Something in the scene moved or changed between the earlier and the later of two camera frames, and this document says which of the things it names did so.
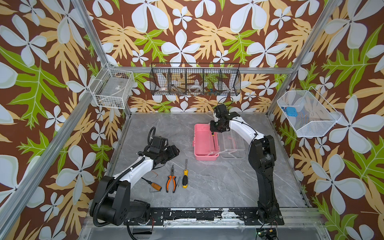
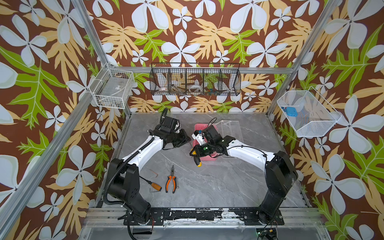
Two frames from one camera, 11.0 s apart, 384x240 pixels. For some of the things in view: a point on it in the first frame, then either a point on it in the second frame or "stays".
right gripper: (216, 127) -> (199, 148)
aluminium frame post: (80, 7) stays
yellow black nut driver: (185, 181) -> (197, 159)
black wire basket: (195, 79) stays
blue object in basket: (291, 111) stays
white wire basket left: (111, 87) stays
